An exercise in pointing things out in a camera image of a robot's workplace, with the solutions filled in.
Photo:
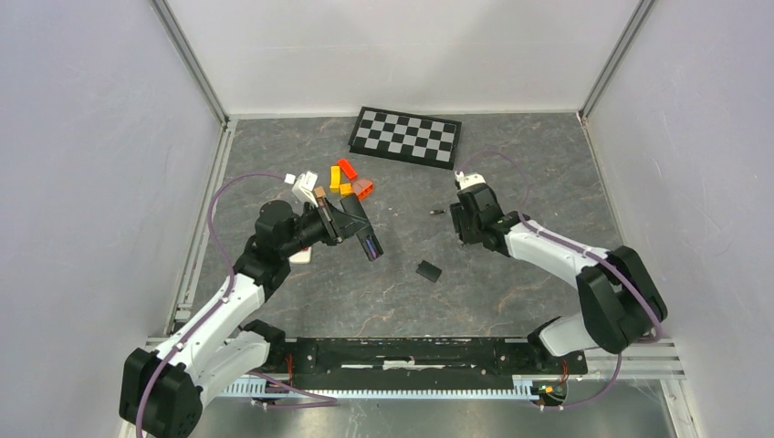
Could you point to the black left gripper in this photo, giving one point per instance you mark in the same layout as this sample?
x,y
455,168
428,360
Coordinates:
x,y
339,224

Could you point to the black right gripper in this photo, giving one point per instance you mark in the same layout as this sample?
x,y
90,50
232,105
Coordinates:
x,y
459,218

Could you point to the blue purple AAA battery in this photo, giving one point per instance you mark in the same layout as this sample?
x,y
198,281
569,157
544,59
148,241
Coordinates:
x,y
372,249

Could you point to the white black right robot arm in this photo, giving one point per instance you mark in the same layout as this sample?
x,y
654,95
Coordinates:
x,y
619,302

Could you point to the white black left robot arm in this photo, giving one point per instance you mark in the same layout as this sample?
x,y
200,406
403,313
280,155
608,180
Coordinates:
x,y
164,391

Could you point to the orange toy block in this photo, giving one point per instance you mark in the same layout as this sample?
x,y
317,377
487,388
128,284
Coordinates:
x,y
362,188

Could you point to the yellow toy block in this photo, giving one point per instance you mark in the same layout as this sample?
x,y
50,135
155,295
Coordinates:
x,y
335,179

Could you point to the red toy block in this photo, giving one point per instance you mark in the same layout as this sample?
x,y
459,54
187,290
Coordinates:
x,y
347,169

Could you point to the black white checkerboard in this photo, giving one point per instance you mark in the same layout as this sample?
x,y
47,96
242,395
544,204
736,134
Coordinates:
x,y
406,137

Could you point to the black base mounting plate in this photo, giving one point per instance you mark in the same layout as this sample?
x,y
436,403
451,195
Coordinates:
x,y
413,364

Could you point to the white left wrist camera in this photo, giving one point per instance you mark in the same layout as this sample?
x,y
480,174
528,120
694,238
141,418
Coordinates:
x,y
303,186

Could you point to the grey slotted cable duct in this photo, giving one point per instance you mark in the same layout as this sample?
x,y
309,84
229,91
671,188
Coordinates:
x,y
254,387

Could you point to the aluminium frame rail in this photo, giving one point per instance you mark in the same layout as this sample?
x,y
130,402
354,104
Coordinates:
x,y
642,361

